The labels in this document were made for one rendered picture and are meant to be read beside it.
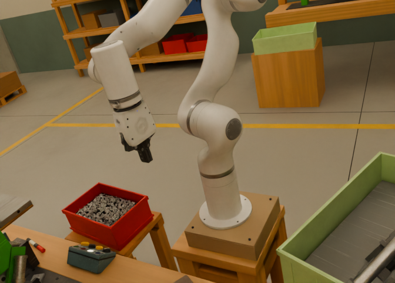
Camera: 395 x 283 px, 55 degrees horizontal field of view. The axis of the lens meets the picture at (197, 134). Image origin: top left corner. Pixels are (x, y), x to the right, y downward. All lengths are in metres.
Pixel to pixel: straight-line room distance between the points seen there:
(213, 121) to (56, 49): 7.92
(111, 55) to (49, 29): 7.91
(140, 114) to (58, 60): 8.02
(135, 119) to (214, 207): 0.48
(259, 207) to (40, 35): 8.07
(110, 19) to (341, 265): 6.20
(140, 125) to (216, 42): 0.34
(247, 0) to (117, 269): 0.92
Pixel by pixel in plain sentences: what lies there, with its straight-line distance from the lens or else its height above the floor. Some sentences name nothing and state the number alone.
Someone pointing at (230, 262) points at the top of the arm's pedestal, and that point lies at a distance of 1.32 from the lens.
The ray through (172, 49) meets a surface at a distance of 6.50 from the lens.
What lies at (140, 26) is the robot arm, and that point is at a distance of 1.01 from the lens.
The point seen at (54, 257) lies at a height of 0.90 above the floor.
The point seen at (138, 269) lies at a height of 0.90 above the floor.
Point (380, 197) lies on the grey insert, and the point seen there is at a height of 0.85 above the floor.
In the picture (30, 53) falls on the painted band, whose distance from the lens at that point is 9.55.
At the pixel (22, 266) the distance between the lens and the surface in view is 1.27.
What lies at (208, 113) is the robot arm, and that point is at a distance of 1.13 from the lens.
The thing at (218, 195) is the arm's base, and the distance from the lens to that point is 1.28.
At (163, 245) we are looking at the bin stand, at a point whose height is 0.65.
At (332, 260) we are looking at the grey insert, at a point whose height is 0.85.
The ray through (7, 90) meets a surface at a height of 0.20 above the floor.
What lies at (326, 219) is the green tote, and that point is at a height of 0.91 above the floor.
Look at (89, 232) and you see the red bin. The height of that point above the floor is 0.84.
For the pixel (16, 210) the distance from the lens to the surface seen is 1.43.
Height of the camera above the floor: 1.78
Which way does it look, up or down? 26 degrees down
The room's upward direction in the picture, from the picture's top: 14 degrees counter-clockwise
